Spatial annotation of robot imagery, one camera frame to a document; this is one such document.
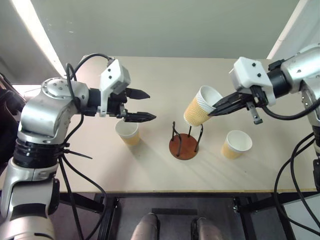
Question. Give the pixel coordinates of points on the ribbed tan paper cup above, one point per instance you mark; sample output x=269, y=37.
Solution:
x=197, y=110
x=130, y=138
x=231, y=151

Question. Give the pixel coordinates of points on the black metal table frame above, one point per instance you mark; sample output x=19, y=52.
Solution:
x=175, y=195

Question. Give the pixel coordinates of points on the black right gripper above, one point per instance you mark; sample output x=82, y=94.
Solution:
x=256, y=96

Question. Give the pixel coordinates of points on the black zip tie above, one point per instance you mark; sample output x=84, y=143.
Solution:
x=77, y=153

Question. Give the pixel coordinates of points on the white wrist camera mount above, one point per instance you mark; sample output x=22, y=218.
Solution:
x=247, y=72
x=112, y=75

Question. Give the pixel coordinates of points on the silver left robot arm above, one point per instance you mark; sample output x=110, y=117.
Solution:
x=42, y=110

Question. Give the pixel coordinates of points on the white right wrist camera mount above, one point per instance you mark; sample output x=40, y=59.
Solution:
x=247, y=72

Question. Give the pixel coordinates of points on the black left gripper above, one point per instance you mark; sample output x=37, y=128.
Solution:
x=115, y=105

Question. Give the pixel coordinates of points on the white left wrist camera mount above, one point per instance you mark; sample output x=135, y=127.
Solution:
x=112, y=75

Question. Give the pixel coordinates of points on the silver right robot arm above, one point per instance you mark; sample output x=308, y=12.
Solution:
x=297, y=70

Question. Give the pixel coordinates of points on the grey rounded shape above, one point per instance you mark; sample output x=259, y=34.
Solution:
x=146, y=227
x=207, y=228

